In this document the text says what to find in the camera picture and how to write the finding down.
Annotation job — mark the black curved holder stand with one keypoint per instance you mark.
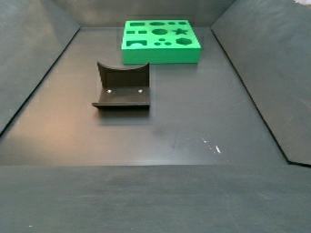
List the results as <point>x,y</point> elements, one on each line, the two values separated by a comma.
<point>126,87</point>

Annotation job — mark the green shape sorter block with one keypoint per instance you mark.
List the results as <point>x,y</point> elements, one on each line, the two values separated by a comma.
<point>159,42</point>

